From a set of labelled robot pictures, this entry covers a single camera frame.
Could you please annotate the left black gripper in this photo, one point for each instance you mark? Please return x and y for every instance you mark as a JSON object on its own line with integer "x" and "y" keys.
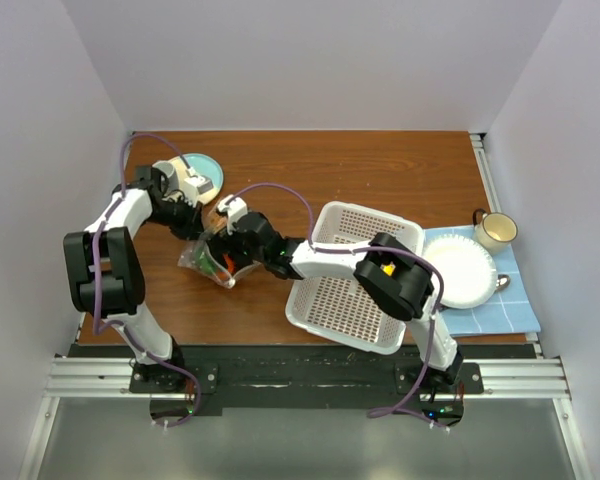
{"x": 194, "y": 225}

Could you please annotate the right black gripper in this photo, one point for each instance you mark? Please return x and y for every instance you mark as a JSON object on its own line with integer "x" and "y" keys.
{"x": 223, "y": 241}

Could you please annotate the clear zip top bag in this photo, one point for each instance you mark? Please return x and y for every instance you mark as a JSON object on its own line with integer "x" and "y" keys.
{"x": 221, "y": 277}

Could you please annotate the yellow fake lemon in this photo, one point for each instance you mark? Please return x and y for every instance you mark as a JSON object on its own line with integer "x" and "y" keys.
{"x": 388, "y": 269}

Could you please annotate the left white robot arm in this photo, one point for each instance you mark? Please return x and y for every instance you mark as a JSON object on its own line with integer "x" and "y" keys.
{"x": 104, "y": 272}

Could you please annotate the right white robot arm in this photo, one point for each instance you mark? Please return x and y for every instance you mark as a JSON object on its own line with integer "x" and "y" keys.
{"x": 403, "y": 285}

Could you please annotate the orange fake tomato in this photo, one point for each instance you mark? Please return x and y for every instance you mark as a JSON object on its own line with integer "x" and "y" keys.
{"x": 230, "y": 264}

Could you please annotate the orange fake carrot bunch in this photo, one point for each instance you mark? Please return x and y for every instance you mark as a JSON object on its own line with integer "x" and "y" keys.
{"x": 216, "y": 221}

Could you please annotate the green fake pepper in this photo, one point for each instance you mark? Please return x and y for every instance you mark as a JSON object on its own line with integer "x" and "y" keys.
{"x": 204, "y": 264}

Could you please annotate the small grey cup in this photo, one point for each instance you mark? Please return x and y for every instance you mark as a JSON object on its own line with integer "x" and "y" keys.
{"x": 168, "y": 176}

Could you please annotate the cream and blue plate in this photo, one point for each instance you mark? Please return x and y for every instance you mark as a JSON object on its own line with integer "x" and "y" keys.
{"x": 200, "y": 164}

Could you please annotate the white perforated plastic basket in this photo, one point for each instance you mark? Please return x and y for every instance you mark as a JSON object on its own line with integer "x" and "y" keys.
{"x": 338, "y": 309}

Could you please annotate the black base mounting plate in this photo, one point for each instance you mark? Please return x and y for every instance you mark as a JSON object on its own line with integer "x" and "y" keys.
{"x": 211, "y": 379}

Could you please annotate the white paper plate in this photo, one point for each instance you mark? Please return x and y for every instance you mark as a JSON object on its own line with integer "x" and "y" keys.
{"x": 468, "y": 270}

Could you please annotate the cream enamel mug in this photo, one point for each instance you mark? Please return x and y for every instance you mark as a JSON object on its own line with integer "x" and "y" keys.
{"x": 494, "y": 231}

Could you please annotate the metal spoon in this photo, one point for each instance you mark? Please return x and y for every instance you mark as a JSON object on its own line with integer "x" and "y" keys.
{"x": 503, "y": 280}

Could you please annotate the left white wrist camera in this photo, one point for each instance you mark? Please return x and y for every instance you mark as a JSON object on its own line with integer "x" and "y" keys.
{"x": 197, "y": 189}

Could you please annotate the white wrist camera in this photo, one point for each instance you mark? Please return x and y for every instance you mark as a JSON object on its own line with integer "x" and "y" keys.
{"x": 197, "y": 189}
{"x": 233, "y": 208}

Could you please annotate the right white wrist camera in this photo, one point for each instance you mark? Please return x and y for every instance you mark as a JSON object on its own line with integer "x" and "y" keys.
{"x": 233, "y": 208}

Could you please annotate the aluminium frame rail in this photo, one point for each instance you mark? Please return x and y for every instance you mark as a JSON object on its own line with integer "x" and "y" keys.
{"x": 499, "y": 379}

